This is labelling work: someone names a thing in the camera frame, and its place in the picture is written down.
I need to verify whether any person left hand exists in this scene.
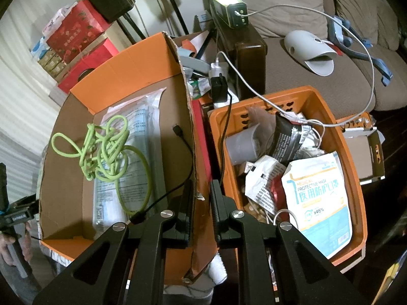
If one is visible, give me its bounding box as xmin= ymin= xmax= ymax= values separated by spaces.
xmin=0 ymin=222 xmax=33 ymax=267

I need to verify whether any white printed paper packet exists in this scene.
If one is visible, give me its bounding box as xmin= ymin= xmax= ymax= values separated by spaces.
xmin=245 ymin=155 xmax=286 ymax=216

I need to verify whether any neon green braided cable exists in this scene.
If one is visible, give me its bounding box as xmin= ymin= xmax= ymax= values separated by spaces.
xmin=50 ymin=114 xmax=153 ymax=216

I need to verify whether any black usb cable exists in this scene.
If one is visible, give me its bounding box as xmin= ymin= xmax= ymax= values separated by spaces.
xmin=128 ymin=73 xmax=235 ymax=225

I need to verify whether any grey patterned plush blanket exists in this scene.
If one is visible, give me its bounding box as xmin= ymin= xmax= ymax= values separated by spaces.
xmin=41 ymin=247 xmax=228 ymax=296

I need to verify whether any white slipper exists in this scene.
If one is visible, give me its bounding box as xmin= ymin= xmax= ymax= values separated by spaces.
xmin=284 ymin=30 xmax=337 ymax=77

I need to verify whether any orange cardboard box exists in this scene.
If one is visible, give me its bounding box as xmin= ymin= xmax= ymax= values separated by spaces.
xmin=39 ymin=32 xmax=224 ymax=286

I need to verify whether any small open cardboard box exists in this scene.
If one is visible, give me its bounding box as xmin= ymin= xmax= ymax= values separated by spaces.
xmin=341 ymin=112 xmax=385 ymax=185

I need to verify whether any cluttered open cardboard box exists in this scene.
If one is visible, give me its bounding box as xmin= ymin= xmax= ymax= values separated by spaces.
xmin=173 ymin=29 xmax=217 ymax=99

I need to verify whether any dark wooden sofa armrest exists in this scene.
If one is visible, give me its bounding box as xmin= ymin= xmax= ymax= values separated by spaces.
xmin=215 ymin=21 xmax=268 ymax=94

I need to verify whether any black wall charger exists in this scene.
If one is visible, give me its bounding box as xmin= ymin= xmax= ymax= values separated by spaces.
xmin=210 ymin=73 xmax=228 ymax=103

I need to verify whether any bright lamp power bank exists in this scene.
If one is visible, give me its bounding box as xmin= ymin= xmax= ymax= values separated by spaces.
xmin=212 ymin=0 xmax=248 ymax=29

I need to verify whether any red collection cookie box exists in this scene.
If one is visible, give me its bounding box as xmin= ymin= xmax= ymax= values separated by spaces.
xmin=58 ymin=38 xmax=119 ymax=93

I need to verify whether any red gift box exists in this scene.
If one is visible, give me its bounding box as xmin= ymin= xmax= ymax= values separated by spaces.
xmin=43 ymin=0 xmax=110 ymax=63

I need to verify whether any brown fabric sofa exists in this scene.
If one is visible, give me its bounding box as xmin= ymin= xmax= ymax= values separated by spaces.
xmin=200 ymin=0 xmax=407 ymax=112

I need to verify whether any white protective mask package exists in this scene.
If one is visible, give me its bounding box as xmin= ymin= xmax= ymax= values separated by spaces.
xmin=281 ymin=151 xmax=353 ymax=259

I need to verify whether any clear plastic document bag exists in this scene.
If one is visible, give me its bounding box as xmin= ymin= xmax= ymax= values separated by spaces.
xmin=92 ymin=88 xmax=166 ymax=238

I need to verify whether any black foil pouch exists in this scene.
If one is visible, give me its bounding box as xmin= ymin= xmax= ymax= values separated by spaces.
xmin=268 ymin=113 xmax=312 ymax=166

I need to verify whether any orange plastic basket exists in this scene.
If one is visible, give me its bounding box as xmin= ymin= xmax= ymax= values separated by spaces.
xmin=209 ymin=86 xmax=367 ymax=272

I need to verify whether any grey plastic cup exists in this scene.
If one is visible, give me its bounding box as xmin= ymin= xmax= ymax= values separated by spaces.
xmin=226 ymin=124 xmax=260 ymax=166

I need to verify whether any white charging cable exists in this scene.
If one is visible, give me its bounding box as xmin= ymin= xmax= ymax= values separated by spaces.
xmin=216 ymin=4 xmax=377 ymax=129

